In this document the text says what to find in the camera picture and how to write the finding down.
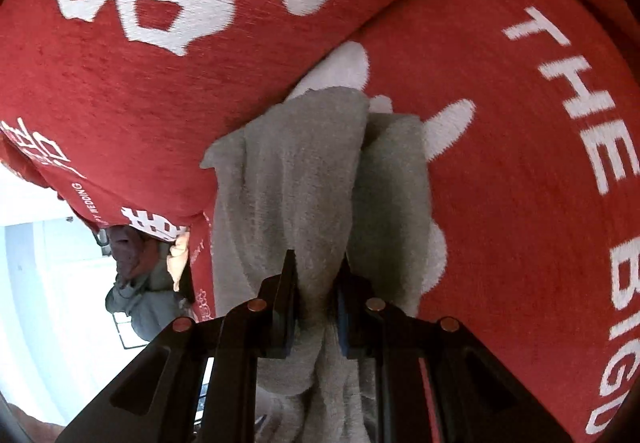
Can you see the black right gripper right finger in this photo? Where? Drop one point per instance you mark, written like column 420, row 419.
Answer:
column 353, row 319

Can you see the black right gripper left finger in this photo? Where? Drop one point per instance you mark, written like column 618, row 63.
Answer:
column 282, row 312

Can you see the grey knit garment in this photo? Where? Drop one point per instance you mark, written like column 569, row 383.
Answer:
column 324, row 177

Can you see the seated person in grey clothes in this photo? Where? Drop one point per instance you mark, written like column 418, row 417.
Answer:
column 153, row 284

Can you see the red blanket with white print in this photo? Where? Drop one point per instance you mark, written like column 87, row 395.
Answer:
column 528, row 324

